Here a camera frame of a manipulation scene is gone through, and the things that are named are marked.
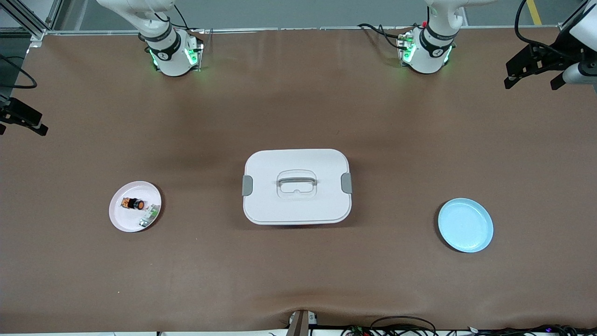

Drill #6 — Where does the pink round plate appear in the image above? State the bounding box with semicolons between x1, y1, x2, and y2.
109;181;162;233

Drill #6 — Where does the tangled cable bundle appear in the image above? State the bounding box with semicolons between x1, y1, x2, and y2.
343;324;597;336

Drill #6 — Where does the white lidded storage box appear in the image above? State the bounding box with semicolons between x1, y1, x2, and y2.
242;148;353;226

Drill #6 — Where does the black arm base cable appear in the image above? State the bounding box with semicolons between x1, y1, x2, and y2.
358;22;406;49
174;5;206;35

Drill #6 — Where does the aluminium frame post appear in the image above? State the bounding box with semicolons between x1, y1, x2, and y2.
0;0;63;47
557;5;586;35

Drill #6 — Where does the light blue round plate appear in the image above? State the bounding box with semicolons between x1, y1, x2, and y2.
437;198;494;253

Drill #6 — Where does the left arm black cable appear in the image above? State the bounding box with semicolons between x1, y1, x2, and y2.
514;0;583;61

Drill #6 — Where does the black cable loop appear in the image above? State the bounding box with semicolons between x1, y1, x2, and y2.
370;316;437;336

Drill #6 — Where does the white green switch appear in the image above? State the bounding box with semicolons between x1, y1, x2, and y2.
139;203;160;228

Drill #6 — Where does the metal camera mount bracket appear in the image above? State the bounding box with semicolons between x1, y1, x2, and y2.
287;309;319;336

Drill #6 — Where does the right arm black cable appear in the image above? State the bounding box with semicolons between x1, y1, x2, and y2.
0;55;37;89

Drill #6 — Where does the brown table cover sheet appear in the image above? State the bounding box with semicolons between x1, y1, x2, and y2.
0;28;597;334

